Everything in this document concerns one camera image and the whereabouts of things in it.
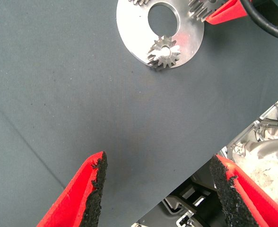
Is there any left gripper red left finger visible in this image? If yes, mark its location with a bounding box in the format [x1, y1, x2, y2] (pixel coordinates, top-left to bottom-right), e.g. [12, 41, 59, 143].
[36, 151, 108, 227]

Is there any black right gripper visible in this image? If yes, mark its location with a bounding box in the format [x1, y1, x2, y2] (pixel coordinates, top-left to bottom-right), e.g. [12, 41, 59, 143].
[204, 0, 278, 27]

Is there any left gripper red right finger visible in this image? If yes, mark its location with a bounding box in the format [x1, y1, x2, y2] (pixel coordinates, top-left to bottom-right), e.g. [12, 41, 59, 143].
[209, 154, 278, 227]

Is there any small steel planetary gear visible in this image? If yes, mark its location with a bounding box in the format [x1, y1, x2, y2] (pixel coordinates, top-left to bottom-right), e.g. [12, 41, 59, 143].
[188, 0, 226, 23]
[129, 0, 152, 6]
[147, 35, 182, 69]

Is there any round metal carrier plate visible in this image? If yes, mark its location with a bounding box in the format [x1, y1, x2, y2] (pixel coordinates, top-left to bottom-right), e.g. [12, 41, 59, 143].
[116, 0, 205, 69]

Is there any silver aluminium profile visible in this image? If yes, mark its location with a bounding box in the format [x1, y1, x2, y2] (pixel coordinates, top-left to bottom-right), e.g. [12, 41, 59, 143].
[131, 196, 201, 227]

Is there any dark grey table cloth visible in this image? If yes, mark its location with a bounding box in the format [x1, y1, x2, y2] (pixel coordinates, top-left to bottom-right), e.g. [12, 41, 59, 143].
[0, 0, 278, 227]

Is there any black frame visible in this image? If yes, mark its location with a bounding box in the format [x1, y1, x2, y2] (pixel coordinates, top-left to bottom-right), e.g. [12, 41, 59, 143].
[169, 165, 225, 227]

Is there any thin black camera cable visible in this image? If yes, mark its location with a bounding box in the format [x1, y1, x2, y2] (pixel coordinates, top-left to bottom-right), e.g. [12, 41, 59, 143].
[240, 0, 278, 44]

